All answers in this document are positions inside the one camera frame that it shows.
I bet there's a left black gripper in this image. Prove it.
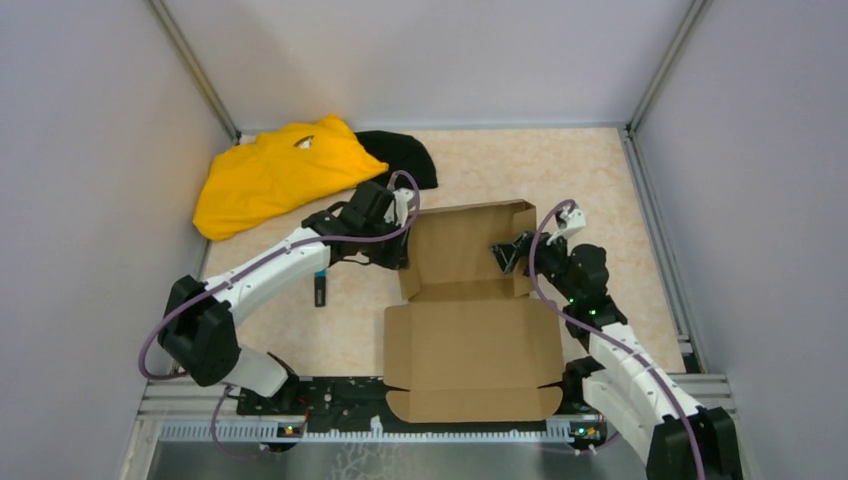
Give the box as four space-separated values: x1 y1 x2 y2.
362 215 413 272

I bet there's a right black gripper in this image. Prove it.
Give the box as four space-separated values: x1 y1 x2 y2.
488 227 579 303

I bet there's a brown cardboard box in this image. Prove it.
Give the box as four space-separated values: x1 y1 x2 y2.
383 199 565 424

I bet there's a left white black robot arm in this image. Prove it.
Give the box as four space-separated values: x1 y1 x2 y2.
138 181 421 414

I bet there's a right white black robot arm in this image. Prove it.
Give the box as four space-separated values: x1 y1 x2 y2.
490 232 745 479

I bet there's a black cloth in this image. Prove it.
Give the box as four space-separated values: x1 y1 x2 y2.
355 130 439 190

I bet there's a black blue marker pen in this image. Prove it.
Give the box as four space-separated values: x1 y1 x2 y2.
313 269 328 308

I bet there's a yellow shirt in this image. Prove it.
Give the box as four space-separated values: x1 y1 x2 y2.
192 115 389 241

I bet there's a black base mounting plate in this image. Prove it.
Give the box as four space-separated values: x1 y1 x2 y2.
234 377 613 443

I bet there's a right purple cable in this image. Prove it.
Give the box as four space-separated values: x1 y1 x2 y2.
527 198 708 480

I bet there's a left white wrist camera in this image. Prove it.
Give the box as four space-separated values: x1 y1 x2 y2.
385 188 416 227

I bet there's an aluminium frame rail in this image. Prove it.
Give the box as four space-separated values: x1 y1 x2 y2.
136 374 738 444

